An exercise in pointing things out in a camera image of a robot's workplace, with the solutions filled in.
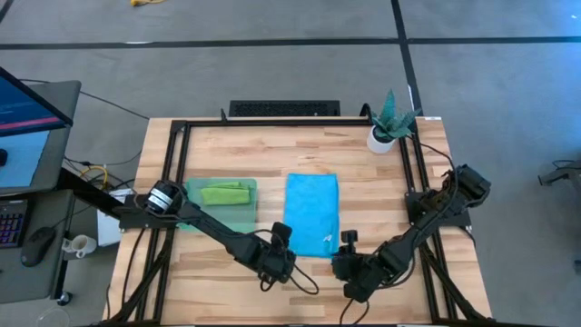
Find black aluminium table frame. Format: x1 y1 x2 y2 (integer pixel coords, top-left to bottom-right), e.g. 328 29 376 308
58 118 496 327

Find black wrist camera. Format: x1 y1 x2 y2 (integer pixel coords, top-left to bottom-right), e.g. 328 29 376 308
340 229 359 255
271 221 294 246

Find black floor vent grille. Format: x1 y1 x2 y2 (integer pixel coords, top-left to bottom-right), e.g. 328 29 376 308
228 99 341 118

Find blue microfiber towel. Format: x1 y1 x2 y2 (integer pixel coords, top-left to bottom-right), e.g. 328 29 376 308
283 172 341 259

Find desk computer monitor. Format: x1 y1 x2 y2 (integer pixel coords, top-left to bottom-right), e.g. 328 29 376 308
0 66 74 138

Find thin black floor cable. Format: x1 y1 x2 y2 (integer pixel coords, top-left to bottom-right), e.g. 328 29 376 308
17 79 151 122

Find black keyboard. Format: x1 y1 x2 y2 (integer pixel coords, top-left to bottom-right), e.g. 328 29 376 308
0 199 28 250

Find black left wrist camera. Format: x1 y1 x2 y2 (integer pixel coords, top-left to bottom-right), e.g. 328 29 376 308
271 221 294 246

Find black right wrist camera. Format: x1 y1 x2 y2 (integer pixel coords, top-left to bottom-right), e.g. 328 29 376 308
340 229 359 255

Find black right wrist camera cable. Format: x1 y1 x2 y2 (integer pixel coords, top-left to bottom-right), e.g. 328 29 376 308
338 297 369 327

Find grey desk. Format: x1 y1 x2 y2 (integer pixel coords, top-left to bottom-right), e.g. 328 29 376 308
0 80 83 304

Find long black hanging cable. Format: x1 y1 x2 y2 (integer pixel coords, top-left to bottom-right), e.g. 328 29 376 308
399 134 458 183

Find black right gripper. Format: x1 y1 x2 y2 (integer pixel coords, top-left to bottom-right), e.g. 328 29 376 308
331 249 387 304

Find green microfiber towel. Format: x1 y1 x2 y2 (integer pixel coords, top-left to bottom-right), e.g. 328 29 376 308
200 181 252 206

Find white mug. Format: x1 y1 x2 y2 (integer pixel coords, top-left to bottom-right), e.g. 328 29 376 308
61 234 98 259

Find black computer mouse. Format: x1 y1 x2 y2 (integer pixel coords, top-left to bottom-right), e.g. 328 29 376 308
20 226 56 268

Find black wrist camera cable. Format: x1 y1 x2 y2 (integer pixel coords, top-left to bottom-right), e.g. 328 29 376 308
338 297 369 327
259 265 320 296

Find green plant in white pot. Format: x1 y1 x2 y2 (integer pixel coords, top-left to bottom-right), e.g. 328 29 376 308
366 89 422 154

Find black left wrist camera cable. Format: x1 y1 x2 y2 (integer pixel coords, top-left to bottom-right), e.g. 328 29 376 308
259 265 320 296

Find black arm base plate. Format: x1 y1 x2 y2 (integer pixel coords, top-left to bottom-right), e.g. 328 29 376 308
405 190 472 228
118 194 182 231

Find teal translucent plastic basket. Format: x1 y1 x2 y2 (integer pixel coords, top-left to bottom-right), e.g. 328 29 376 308
182 176 259 233

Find white paper sheet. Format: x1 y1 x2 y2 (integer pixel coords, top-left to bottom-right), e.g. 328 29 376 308
96 188 133 246

